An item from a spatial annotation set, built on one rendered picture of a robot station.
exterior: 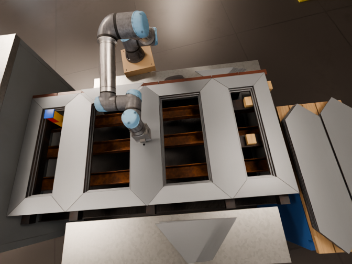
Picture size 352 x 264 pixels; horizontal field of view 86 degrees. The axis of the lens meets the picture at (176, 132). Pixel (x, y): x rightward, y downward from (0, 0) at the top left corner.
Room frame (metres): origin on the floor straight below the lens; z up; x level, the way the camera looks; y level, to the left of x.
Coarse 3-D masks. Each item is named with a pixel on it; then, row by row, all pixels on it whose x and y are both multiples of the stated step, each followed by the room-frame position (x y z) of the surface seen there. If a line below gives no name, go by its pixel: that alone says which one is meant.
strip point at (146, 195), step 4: (140, 188) 0.12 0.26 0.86; (144, 188) 0.12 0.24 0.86; (148, 188) 0.11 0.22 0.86; (152, 188) 0.11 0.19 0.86; (156, 188) 0.10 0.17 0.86; (160, 188) 0.10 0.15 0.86; (136, 192) 0.11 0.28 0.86; (140, 192) 0.10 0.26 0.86; (144, 192) 0.10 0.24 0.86; (148, 192) 0.09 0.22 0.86; (152, 192) 0.09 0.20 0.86; (156, 192) 0.08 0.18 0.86; (140, 196) 0.08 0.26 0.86; (144, 196) 0.08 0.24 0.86; (148, 196) 0.07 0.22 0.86; (152, 196) 0.07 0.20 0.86; (144, 200) 0.06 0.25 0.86; (148, 200) 0.05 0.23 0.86
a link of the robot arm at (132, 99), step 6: (132, 90) 0.54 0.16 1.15; (120, 96) 0.52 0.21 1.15; (126, 96) 0.51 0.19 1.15; (132, 96) 0.50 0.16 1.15; (138, 96) 0.50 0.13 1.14; (120, 102) 0.49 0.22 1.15; (126, 102) 0.48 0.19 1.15; (132, 102) 0.47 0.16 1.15; (138, 102) 0.47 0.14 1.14; (120, 108) 0.47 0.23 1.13; (126, 108) 0.45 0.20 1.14; (132, 108) 0.44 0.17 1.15; (138, 108) 0.44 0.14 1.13
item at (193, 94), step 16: (160, 96) 0.66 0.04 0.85; (176, 96) 0.64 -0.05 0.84; (192, 96) 0.62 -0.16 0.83; (160, 112) 0.55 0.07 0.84; (256, 112) 0.41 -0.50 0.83; (160, 128) 0.44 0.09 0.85; (240, 144) 0.24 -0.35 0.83; (32, 160) 0.43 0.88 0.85; (208, 160) 0.19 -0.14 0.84; (32, 176) 0.34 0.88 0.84; (208, 176) 0.10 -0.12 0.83; (256, 176) 0.05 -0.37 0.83; (272, 176) 0.03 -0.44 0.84; (32, 192) 0.24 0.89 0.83
